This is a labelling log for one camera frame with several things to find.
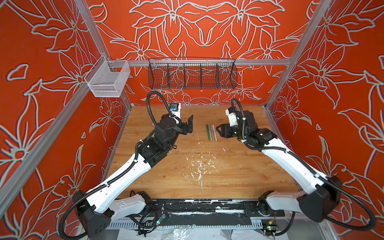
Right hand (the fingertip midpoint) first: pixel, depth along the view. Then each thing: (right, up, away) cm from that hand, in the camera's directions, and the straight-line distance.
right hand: (218, 126), depth 76 cm
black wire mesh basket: (-17, +35, +24) cm, 46 cm away
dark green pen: (-3, -1, +30) cm, 30 cm away
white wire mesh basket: (-69, +30, +17) cm, 77 cm away
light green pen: (-1, -5, +27) cm, 27 cm away
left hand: (-18, +7, -9) cm, 22 cm away
